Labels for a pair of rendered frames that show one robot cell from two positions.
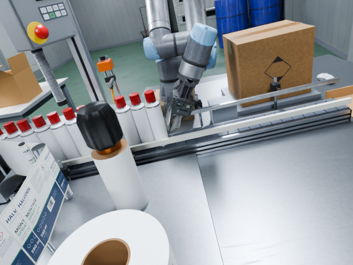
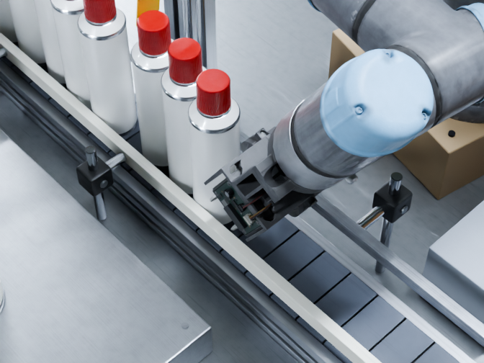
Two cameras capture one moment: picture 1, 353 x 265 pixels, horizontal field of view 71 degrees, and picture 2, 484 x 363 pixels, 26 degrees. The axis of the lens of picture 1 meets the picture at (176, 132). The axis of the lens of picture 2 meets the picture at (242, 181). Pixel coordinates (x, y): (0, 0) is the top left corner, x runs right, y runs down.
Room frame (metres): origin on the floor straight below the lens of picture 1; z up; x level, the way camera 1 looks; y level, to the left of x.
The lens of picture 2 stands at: (0.29, -0.45, 1.80)
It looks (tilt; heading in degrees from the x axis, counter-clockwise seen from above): 51 degrees down; 44
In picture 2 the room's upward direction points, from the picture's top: straight up
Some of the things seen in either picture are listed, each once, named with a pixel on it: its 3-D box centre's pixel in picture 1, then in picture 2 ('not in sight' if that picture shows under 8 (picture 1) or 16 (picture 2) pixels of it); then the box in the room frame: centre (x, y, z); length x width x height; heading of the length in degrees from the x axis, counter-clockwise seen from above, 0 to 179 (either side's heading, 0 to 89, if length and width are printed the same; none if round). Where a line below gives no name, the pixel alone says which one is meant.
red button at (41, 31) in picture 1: (40, 32); not in sight; (0.80, 0.31, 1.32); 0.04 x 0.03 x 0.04; 142
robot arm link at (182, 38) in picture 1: (193, 41); (436, 53); (0.86, -0.13, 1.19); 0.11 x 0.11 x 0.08; 81
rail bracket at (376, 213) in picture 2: (200, 116); (374, 237); (0.85, -0.11, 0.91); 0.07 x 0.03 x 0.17; 177
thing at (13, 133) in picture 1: (23, 148); not in sight; (0.81, 0.55, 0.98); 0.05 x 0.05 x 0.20
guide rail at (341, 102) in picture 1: (195, 134); (273, 279); (0.74, -0.06, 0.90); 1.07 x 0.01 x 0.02; 87
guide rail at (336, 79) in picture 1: (190, 112); (326, 210); (0.81, -0.07, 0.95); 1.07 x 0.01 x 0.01; 87
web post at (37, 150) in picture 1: (53, 173); not in sight; (0.61, 0.37, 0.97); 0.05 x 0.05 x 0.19
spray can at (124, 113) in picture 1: (127, 123); (159, 91); (0.79, 0.16, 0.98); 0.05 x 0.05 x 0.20
